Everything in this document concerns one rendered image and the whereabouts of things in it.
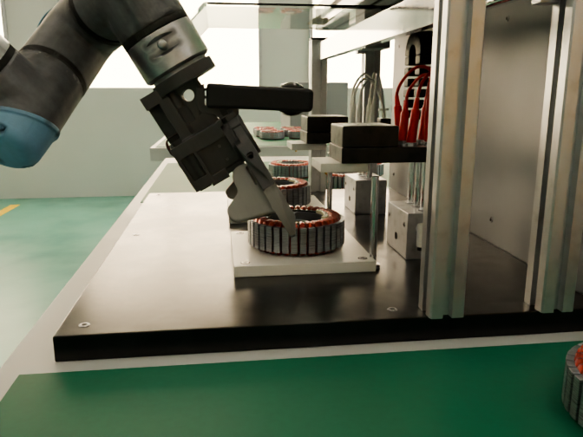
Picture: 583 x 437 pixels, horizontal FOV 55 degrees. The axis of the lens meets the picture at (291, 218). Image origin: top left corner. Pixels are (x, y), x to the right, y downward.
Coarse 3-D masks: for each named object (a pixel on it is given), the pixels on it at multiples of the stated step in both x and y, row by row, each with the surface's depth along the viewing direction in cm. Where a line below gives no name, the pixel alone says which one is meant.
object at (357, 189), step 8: (352, 176) 90; (360, 176) 89; (344, 184) 93; (352, 184) 88; (360, 184) 86; (368, 184) 86; (384, 184) 86; (344, 192) 93; (352, 192) 88; (360, 192) 86; (368, 192) 86; (384, 192) 87; (344, 200) 93; (352, 200) 88; (360, 200) 86; (368, 200) 86; (384, 200) 87; (352, 208) 88; (360, 208) 87; (368, 208) 87; (384, 208) 87
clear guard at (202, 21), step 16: (192, 16) 69; (208, 16) 79; (224, 16) 79; (240, 16) 79; (256, 16) 79; (272, 16) 79; (288, 16) 79; (304, 16) 79; (320, 16) 79; (336, 16) 79; (352, 16) 79; (368, 16) 79
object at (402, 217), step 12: (396, 204) 67; (408, 204) 67; (396, 216) 66; (408, 216) 62; (420, 216) 62; (396, 228) 66; (408, 228) 62; (396, 240) 66; (408, 240) 63; (408, 252) 63; (420, 252) 63
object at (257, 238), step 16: (304, 208) 68; (320, 208) 67; (256, 224) 61; (272, 224) 60; (304, 224) 60; (320, 224) 60; (336, 224) 61; (256, 240) 61; (272, 240) 60; (288, 240) 59; (304, 240) 59; (320, 240) 60; (336, 240) 62
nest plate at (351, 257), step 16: (240, 240) 67; (352, 240) 67; (240, 256) 61; (256, 256) 61; (272, 256) 61; (288, 256) 61; (304, 256) 61; (320, 256) 61; (336, 256) 61; (352, 256) 61; (368, 256) 61; (240, 272) 57; (256, 272) 57; (272, 272) 58; (288, 272) 58; (304, 272) 58; (320, 272) 58; (336, 272) 59
